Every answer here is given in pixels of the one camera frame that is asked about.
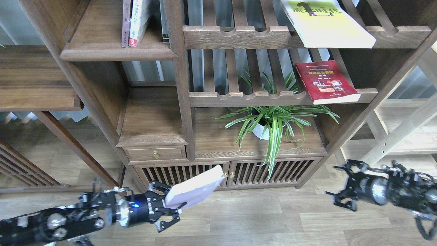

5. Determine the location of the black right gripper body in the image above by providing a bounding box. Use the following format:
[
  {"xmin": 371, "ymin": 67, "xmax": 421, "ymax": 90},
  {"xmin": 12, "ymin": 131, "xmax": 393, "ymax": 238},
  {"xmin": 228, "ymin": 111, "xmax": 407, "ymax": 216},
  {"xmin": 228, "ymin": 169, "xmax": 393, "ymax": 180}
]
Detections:
[{"xmin": 345, "ymin": 172, "xmax": 388, "ymax": 206}]

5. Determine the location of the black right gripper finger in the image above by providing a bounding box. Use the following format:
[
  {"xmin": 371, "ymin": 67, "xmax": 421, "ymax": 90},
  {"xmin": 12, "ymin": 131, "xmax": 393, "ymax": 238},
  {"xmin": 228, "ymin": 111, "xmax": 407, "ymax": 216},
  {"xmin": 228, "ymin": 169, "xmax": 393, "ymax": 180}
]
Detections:
[
  {"xmin": 325, "ymin": 190, "xmax": 357, "ymax": 211},
  {"xmin": 334, "ymin": 159, "xmax": 369, "ymax": 176}
]

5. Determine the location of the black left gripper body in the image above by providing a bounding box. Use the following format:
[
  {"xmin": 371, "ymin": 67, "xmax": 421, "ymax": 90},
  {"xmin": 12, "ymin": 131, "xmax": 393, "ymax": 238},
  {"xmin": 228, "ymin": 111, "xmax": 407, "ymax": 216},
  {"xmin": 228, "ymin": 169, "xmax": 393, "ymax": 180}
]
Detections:
[{"xmin": 106, "ymin": 192, "xmax": 165, "ymax": 229}]

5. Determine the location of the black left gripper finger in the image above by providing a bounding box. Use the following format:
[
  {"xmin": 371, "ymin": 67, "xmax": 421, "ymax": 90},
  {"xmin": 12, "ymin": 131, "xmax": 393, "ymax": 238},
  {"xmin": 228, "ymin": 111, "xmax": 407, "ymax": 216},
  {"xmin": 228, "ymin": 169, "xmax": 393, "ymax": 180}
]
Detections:
[
  {"xmin": 148, "ymin": 181, "xmax": 171, "ymax": 202},
  {"xmin": 155, "ymin": 202, "xmax": 187, "ymax": 233}
]

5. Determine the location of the pale lavender white book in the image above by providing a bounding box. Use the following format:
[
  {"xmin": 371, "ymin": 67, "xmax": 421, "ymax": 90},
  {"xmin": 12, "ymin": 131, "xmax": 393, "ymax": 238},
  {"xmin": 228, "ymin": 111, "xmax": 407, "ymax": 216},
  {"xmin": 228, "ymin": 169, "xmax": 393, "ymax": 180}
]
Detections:
[{"xmin": 165, "ymin": 165, "xmax": 225, "ymax": 209}]

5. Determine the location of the yellow green cover book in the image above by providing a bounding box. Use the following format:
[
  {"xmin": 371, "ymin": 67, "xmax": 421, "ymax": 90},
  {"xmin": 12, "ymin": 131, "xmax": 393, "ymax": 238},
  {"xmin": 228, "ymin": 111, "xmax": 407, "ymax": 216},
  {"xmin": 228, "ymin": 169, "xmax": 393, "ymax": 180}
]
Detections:
[{"xmin": 281, "ymin": 0, "xmax": 376, "ymax": 49}]

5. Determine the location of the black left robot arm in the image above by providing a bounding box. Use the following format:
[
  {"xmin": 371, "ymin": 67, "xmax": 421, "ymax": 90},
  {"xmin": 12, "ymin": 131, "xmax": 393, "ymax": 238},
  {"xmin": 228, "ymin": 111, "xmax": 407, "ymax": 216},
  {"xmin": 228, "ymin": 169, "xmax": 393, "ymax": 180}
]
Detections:
[{"xmin": 0, "ymin": 181, "xmax": 187, "ymax": 246}]

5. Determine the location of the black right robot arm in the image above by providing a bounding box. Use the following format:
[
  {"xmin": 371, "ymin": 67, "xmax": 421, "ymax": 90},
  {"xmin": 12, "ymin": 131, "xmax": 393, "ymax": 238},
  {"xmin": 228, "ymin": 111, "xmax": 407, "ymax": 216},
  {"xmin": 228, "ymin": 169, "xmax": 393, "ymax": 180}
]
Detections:
[{"xmin": 329, "ymin": 159, "xmax": 437, "ymax": 240}]

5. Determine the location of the light wooden shelf rack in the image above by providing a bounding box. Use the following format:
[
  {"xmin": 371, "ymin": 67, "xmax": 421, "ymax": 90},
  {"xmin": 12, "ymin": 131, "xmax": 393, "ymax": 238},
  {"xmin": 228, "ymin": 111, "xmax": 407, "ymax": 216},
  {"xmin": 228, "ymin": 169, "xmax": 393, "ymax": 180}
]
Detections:
[{"xmin": 335, "ymin": 44, "xmax": 437, "ymax": 164}]

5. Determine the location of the brass drawer knob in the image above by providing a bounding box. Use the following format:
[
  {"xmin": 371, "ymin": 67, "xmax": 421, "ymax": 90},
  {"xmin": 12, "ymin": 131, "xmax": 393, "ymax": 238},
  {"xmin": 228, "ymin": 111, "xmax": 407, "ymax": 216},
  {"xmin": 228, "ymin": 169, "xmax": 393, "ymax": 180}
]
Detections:
[{"xmin": 153, "ymin": 151, "xmax": 160, "ymax": 159}]

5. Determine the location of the red cover book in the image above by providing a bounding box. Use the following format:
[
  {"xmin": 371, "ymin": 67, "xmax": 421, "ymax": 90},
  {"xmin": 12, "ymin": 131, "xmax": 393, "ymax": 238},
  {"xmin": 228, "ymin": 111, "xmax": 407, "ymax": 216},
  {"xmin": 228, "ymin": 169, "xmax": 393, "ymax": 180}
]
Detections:
[{"xmin": 295, "ymin": 60, "xmax": 361, "ymax": 105}]

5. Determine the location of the green spider plant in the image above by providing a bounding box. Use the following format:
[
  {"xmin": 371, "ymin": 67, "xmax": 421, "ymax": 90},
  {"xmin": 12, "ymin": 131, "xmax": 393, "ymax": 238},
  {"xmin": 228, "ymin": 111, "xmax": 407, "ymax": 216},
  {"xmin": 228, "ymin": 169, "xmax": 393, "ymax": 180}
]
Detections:
[{"xmin": 214, "ymin": 68, "xmax": 340, "ymax": 181}]

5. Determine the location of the white plant pot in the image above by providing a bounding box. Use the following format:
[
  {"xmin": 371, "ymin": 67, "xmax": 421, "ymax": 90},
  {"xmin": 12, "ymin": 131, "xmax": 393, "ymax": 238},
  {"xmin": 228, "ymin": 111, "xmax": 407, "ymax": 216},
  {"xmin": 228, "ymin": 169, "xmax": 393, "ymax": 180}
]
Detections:
[{"xmin": 249, "ymin": 106, "xmax": 286, "ymax": 141}]

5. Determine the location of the dark wooden bookshelf cabinet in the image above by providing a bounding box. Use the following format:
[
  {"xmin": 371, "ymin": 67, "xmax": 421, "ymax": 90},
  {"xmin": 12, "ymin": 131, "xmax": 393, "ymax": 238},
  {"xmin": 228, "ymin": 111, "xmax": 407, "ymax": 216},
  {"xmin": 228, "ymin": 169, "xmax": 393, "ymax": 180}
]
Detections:
[{"xmin": 19, "ymin": 0, "xmax": 436, "ymax": 190}]

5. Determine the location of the white red upright book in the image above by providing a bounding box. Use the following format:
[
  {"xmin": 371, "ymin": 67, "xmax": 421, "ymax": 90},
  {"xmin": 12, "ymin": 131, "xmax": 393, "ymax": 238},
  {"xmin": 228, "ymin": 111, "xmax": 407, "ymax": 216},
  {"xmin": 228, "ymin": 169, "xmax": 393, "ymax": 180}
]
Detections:
[{"xmin": 128, "ymin": 0, "xmax": 153, "ymax": 47}]

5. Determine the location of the dark thin upright book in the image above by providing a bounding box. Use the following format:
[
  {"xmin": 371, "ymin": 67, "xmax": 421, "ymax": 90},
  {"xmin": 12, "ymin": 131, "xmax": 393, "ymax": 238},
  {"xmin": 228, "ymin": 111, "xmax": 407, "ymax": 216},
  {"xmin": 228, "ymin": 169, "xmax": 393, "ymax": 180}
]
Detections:
[{"xmin": 159, "ymin": 0, "xmax": 170, "ymax": 43}]

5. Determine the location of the brown spine upright book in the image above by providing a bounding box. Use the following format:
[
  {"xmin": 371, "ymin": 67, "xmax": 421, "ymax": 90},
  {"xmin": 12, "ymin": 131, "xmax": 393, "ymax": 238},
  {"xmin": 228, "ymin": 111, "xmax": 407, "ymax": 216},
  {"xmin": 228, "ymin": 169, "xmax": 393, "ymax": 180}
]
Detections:
[{"xmin": 121, "ymin": 0, "xmax": 133, "ymax": 48}]

